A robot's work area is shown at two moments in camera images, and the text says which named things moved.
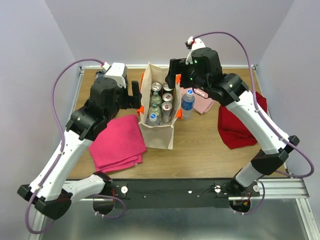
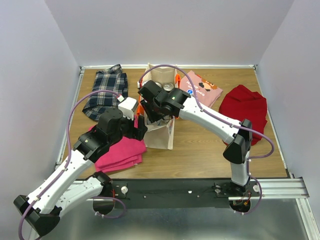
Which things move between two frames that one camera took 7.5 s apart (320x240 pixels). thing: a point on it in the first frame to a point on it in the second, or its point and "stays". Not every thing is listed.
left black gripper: x=132 y=101 to x=139 y=132
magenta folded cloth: x=120 y=146 stays
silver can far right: x=166 y=89 stays
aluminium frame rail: x=282 y=188 stays
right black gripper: x=177 y=66 to x=152 y=118
